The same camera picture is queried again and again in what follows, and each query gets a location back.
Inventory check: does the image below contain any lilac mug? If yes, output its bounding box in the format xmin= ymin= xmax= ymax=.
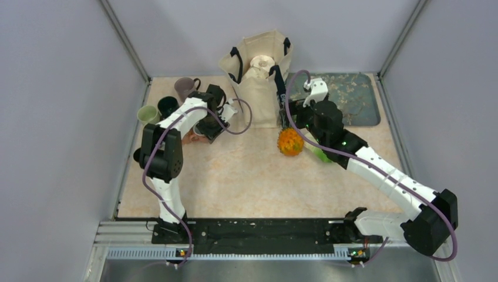
xmin=174 ymin=77 xmax=201 ymax=103

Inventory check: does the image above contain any teal floral tray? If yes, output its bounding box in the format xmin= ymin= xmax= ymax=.
xmin=311 ymin=72 xmax=381 ymax=127

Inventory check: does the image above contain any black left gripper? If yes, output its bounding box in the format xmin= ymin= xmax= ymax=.
xmin=196 ymin=110 xmax=230 ymax=143

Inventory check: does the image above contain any salmon pink mug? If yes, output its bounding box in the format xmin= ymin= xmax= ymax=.
xmin=182 ymin=130 xmax=198 ymax=145

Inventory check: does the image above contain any terracotta pink mug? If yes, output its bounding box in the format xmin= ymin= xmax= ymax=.
xmin=191 ymin=125 xmax=211 ymax=144

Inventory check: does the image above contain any dark teal mug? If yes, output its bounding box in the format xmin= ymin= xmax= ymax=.
xmin=157 ymin=96 xmax=180 ymax=120

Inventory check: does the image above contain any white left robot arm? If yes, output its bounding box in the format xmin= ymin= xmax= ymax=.
xmin=133 ymin=84 xmax=237 ymax=243

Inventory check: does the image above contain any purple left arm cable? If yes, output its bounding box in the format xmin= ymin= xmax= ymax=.
xmin=141 ymin=98 xmax=254 ymax=269

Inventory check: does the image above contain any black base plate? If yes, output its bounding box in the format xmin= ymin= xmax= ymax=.
xmin=152 ymin=218 xmax=383 ymax=255

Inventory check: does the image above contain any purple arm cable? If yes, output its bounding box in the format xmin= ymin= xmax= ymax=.
xmin=284 ymin=69 xmax=459 ymax=267
xmin=141 ymin=98 xmax=254 ymax=269

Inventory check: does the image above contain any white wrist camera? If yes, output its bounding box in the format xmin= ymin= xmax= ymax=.
xmin=218 ymin=99 xmax=238 ymax=122
xmin=303 ymin=78 xmax=328 ymax=108

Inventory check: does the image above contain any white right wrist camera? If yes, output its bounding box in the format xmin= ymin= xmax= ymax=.
xmin=303 ymin=78 xmax=328 ymax=108

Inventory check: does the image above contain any cream item inside bag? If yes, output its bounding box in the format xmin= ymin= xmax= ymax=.
xmin=246 ymin=55 xmax=275 ymax=79

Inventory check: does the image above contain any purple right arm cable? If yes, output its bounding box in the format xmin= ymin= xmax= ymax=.
xmin=284 ymin=69 xmax=459 ymax=267

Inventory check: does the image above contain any orange toy pineapple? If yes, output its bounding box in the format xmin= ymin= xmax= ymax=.
xmin=277 ymin=127 xmax=304 ymax=157

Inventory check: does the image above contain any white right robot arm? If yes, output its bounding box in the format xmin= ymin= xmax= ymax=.
xmin=284 ymin=100 xmax=459 ymax=261

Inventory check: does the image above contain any pale green mug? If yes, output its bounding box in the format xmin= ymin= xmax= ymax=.
xmin=136 ymin=105 xmax=160 ymax=126

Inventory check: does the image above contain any cream canvas tote bag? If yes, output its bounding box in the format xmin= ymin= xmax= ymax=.
xmin=218 ymin=30 xmax=294 ymax=128

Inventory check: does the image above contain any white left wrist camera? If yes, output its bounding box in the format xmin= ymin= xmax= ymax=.
xmin=218 ymin=99 xmax=238 ymax=122

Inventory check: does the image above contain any green toy lettuce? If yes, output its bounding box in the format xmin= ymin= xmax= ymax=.
xmin=304 ymin=133 xmax=332 ymax=163

